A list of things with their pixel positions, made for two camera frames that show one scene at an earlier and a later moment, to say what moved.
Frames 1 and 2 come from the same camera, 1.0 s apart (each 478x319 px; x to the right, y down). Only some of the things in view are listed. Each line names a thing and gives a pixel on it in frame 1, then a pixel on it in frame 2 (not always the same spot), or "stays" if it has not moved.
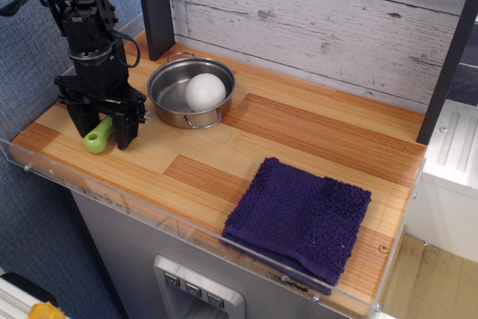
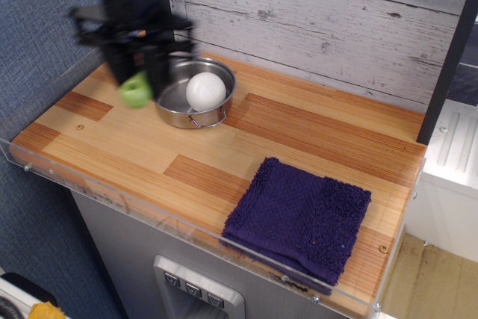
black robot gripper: (102, 80) -> (133, 23)
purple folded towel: (296, 224) stays
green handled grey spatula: (96, 140) -> (137, 92)
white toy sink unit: (443, 209) stays
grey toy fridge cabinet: (157, 272) stays
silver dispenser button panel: (183, 292) stays
